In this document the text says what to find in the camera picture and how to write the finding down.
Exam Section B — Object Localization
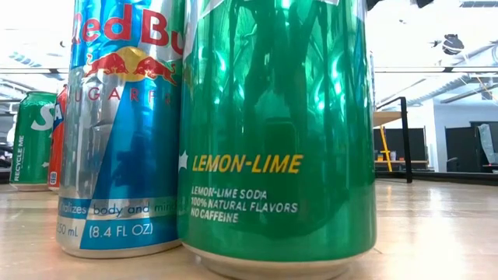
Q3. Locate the grey plastic cover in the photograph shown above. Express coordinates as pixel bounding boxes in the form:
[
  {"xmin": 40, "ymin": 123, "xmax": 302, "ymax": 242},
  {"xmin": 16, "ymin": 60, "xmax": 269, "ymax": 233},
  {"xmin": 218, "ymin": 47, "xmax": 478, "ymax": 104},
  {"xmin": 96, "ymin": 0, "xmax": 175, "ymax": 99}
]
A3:
[{"xmin": 477, "ymin": 123, "xmax": 498, "ymax": 165}]

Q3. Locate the red Fanta can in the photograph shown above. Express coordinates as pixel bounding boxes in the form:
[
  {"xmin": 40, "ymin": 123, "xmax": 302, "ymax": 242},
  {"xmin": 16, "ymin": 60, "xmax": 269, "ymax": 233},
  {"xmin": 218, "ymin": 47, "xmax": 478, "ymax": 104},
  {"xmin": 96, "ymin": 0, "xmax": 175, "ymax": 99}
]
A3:
[{"xmin": 47, "ymin": 84, "xmax": 69, "ymax": 192}]

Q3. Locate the black partition panel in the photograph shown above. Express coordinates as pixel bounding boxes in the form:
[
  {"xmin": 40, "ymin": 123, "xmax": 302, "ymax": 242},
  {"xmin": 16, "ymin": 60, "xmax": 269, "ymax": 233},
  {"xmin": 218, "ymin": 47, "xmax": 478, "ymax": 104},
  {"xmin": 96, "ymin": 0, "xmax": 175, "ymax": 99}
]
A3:
[{"xmin": 373, "ymin": 128, "xmax": 428, "ymax": 172}]

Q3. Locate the black overhead dome fixture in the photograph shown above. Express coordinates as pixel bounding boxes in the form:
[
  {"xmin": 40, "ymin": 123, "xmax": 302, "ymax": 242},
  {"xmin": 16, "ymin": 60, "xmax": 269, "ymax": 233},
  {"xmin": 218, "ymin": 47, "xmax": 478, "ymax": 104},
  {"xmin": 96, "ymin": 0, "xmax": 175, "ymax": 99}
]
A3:
[{"xmin": 442, "ymin": 33, "xmax": 465, "ymax": 56}]

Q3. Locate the yellow stand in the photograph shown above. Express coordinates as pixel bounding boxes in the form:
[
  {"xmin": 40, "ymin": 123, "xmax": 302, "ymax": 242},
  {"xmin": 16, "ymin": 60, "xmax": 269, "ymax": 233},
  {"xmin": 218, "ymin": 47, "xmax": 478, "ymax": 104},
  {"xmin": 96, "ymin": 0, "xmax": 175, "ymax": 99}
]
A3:
[{"xmin": 379, "ymin": 126, "xmax": 394, "ymax": 173}]

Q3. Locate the blue silver Red Bull can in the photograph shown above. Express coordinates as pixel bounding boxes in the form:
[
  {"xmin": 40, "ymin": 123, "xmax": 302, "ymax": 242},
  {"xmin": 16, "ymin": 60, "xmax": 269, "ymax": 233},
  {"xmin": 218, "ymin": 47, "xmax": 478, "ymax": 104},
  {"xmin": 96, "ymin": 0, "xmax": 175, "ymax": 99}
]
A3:
[{"xmin": 55, "ymin": 0, "xmax": 186, "ymax": 260}]

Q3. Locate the wooden shelf black metal frame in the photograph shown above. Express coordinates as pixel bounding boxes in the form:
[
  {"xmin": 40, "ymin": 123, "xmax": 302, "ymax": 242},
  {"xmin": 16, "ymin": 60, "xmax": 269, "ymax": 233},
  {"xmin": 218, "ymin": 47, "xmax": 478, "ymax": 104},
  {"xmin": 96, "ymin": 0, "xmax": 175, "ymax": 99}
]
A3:
[{"xmin": 372, "ymin": 96, "xmax": 413, "ymax": 184}]

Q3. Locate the green Sprite can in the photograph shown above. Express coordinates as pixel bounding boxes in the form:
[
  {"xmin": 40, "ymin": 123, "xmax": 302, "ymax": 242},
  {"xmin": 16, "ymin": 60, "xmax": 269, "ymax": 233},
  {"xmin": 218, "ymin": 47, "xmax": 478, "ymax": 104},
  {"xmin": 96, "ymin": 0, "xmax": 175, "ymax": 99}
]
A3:
[
  {"xmin": 9, "ymin": 91, "xmax": 58, "ymax": 192},
  {"xmin": 177, "ymin": 0, "xmax": 377, "ymax": 280}
]

